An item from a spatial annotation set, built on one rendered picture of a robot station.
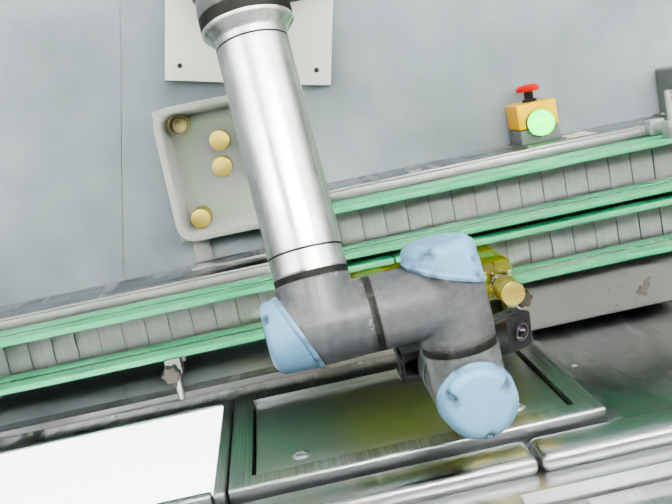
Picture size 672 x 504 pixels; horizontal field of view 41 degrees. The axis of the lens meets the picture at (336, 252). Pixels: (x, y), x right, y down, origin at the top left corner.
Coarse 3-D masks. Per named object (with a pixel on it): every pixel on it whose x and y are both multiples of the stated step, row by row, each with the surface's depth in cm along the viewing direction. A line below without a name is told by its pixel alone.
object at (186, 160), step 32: (224, 96) 147; (160, 128) 147; (192, 128) 154; (224, 128) 154; (160, 160) 148; (192, 160) 155; (192, 192) 156; (224, 192) 156; (192, 224) 156; (224, 224) 153; (256, 224) 151
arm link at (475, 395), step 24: (432, 360) 88; (456, 360) 86; (480, 360) 86; (432, 384) 89; (456, 384) 85; (480, 384) 85; (504, 384) 85; (456, 408) 85; (480, 408) 85; (504, 408) 85; (456, 432) 86; (480, 432) 85
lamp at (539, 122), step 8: (536, 112) 151; (544, 112) 150; (528, 120) 152; (536, 120) 150; (544, 120) 150; (552, 120) 151; (528, 128) 153; (536, 128) 151; (544, 128) 151; (552, 128) 151
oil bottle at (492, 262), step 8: (480, 248) 142; (488, 248) 141; (480, 256) 136; (488, 256) 135; (496, 256) 134; (504, 256) 133; (488, 264) 131; (496, 264) 130; (504, 264) 130; (488, 272) 130; (496, 272) 129; (504, 272) 130; (512, 272) 130; (488, 280) 130; (488, 288) 130; (488, 296) 130
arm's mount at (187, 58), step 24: (168, 0) 150; (312, 0) 151; (168, 24) 150; (192, 24) 151; (312, 24) 152; (168, 48) 151; (192, 48) 151; (312, 48) 153; (168, 72) 152; (192, 72) 152; (216, 72) 152; (312, 72) 153
